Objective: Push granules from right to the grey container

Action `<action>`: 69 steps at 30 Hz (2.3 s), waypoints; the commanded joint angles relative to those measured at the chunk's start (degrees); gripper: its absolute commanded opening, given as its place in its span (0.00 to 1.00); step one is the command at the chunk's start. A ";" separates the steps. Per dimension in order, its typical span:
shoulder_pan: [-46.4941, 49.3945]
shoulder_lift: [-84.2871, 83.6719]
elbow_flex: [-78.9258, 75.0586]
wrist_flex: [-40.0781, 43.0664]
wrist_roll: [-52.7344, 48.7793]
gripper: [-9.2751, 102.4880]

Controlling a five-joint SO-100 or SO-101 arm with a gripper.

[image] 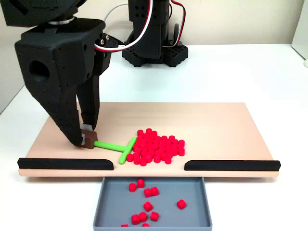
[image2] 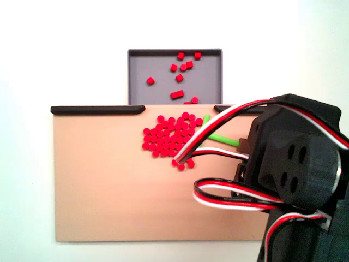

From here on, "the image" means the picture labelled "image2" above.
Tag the green T-shaped pusher tool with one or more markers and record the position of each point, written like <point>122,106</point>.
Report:
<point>223,139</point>

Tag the grey shallow tray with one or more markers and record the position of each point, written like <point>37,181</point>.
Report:
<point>158,62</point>

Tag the black edge rail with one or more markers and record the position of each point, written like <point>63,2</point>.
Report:
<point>95,110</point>
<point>245,111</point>

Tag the pile of red granules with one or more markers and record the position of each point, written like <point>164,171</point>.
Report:
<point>163,136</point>

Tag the beige flat board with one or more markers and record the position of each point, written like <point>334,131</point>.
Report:
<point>109,191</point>

